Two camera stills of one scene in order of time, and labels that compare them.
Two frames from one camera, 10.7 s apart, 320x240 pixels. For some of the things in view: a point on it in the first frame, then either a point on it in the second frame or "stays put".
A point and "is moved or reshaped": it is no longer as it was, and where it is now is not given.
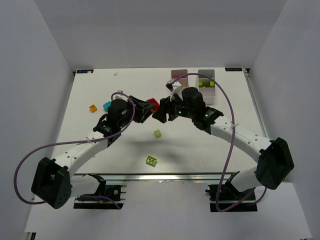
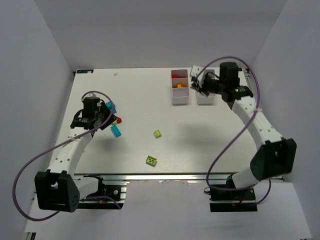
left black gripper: x=136 y=109 -> x=105 y=116
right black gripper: x=169 y=110 -> x=202 y=83
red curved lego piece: x=152 y=100 is moved or reshaped
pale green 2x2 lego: x=157 y=133 stays put
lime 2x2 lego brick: x=151 y=161 stays put
